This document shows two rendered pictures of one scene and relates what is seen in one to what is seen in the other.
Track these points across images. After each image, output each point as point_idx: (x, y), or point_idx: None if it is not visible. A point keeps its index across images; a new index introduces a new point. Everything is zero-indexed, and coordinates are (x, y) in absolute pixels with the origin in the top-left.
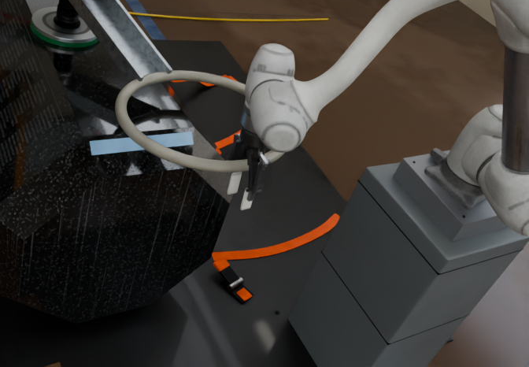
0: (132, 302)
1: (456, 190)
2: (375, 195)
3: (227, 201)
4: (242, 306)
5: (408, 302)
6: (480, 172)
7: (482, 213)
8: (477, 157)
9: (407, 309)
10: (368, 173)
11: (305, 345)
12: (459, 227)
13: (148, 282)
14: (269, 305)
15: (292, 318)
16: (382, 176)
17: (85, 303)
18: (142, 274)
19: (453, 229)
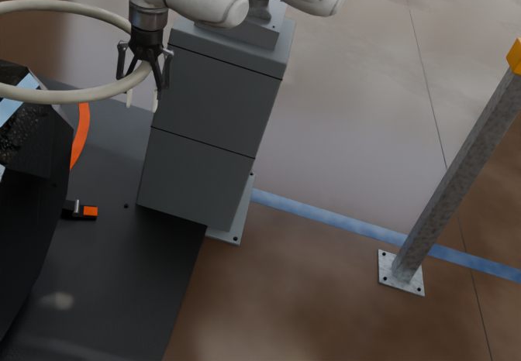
0: (30, 283)
1: (253, 10)
2: (194, 47)
3: (72, 127)
4: (98, 221)
5: (262, 116)
6: None
7: (277, 18)
8: None
9: (263, 122)
10: (176, 32)
11: (169, 211)
12: (276, 36)
13: (37, 252)
14: (115, 204)
15: (143, 201)
16: (188, 28)
17: (5, 314)
18: (33, 248)
19: (271, 40)
